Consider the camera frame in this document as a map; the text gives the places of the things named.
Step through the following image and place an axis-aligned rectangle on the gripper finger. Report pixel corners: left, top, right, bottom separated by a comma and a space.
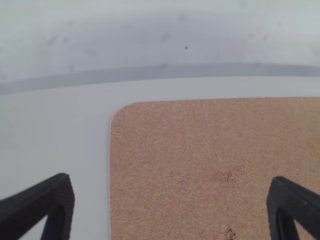
0, 172, 76, 240
265, 175, 320, 240

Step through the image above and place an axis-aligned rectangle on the cork mat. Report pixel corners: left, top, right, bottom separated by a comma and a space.
109, 96, 320, 240

